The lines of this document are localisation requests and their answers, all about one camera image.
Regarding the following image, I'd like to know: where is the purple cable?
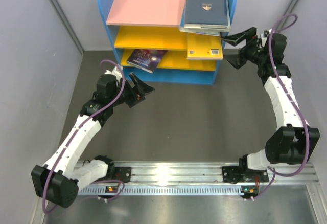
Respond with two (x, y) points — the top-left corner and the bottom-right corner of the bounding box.
(42, 59), (126, 214)
(224, 13), (312, 202)

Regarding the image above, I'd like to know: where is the navy blue book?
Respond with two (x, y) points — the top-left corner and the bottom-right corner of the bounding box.
(182, 0), (229, 28)

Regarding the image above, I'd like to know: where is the light blue book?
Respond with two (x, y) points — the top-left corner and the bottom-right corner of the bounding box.
(187, 57), (223, 61)

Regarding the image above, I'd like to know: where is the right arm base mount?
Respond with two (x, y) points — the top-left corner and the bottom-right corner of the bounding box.
(221, 166), (269, 184)

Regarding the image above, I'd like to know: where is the yellow book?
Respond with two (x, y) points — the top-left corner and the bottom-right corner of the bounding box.
(186, 33), (223, 58)

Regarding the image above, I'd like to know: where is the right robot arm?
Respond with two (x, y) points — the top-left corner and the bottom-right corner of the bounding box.
(222, 27), (320, 182)

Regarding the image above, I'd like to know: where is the aluminium mounting rail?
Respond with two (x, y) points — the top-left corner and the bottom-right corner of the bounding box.
(78, 162), (319, 196)

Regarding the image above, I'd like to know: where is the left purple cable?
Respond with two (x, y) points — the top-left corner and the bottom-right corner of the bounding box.
(42, 59), (126, 214)

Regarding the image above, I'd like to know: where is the blue pink yellow bookshelf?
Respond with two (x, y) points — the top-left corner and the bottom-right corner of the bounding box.
(98, 0), (237, 85)

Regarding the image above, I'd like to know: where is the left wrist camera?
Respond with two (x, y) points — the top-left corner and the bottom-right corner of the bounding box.
(104, 67), (123, 81)

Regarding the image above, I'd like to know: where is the purple Robinson Crusoe book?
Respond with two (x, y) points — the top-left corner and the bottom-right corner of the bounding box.
(127, 49), (167, 74)

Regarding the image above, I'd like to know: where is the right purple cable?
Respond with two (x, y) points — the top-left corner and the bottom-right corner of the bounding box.
(224, 13), (312, 202)

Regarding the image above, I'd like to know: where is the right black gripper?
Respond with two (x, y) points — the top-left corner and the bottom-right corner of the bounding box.
(221, 28), (268, 70)

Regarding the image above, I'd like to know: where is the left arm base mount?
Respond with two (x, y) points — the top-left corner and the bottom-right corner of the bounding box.
(102, 167), (132, 183)

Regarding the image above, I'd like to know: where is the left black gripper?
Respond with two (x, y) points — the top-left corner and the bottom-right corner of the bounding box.
(109, 72), (154, 107)

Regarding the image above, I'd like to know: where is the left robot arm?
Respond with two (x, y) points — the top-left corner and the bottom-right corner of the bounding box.
(31, 71), (155, 208)

